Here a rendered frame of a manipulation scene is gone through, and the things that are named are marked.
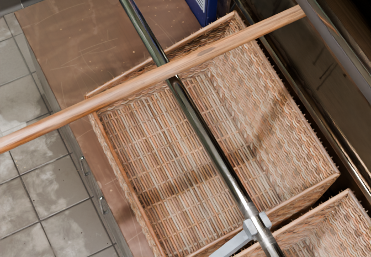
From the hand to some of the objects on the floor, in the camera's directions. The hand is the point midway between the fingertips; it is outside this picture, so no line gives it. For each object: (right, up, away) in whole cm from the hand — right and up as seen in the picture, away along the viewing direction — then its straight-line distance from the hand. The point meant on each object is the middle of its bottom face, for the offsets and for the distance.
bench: (+98, -97, +116) cm, 181 cm away
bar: (+72, -92, +118) cm, 166 cm away
